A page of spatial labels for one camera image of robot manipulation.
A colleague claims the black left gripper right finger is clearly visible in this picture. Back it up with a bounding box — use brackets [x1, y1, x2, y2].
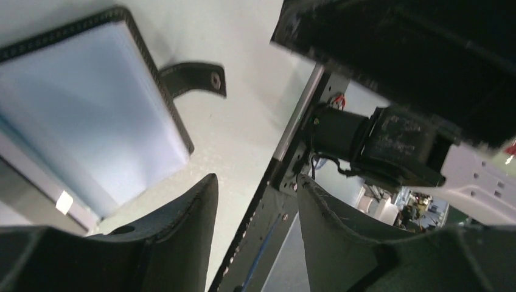
[297, 175, 515, 291]

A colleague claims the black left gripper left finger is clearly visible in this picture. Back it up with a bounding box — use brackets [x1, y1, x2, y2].
[1, 173, 218, 291]

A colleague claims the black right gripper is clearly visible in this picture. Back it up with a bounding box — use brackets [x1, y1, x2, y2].
[271, 1, 515, 149]

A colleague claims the black leather card holder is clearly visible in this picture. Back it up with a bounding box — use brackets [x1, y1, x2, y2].
[1, 5, 227, 234]

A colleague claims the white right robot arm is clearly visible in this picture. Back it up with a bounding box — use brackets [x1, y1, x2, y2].
[271, 1, 515, 225]

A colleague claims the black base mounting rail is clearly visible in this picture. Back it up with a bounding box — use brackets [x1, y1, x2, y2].
[208, 64, 332, 291]

